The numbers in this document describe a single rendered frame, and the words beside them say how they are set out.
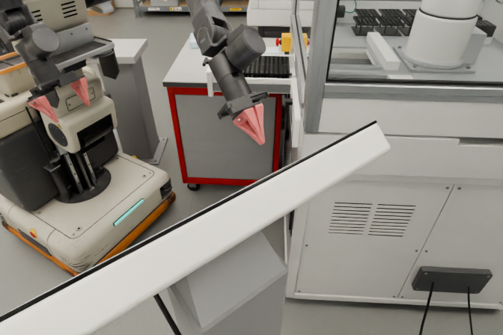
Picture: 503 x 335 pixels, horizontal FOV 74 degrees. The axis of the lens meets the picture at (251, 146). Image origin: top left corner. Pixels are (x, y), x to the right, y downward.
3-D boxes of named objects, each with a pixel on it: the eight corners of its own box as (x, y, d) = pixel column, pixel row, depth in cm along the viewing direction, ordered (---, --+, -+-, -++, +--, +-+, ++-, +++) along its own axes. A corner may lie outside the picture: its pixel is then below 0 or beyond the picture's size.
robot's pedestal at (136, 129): (114, 164, 226) (79, 57, 180) (127, 138, 250) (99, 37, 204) (159, 165, 226) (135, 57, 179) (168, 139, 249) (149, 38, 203)
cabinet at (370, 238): (282, 309, 148) (298, 174, 99) (280, 161, 229) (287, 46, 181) (504, 321, 143) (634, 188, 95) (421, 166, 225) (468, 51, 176)
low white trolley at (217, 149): (182, 195, 203) (162, 81, 157) (200, 136, 252) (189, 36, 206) (278, 199, 200) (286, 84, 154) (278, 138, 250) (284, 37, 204)
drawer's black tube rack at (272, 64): (233, 87, 136) (233, 72, 132) (238, 69, 150) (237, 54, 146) (289, 88, 135) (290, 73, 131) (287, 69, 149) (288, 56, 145)
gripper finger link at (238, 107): (279, 134, 67) (258, 93, 68) (250, 146, 64) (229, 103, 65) (264, 145, 73) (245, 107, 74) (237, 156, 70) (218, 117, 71)
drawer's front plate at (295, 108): (292, 148, 106) (295, 119, 100) (289, 102, 129) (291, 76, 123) (297, 148, 106) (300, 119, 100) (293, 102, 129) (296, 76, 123)
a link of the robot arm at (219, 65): (219, 62, 75) (200, 62, 71) (239, 43, 71) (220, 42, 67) (233, 88, 75) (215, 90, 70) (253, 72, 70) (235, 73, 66)
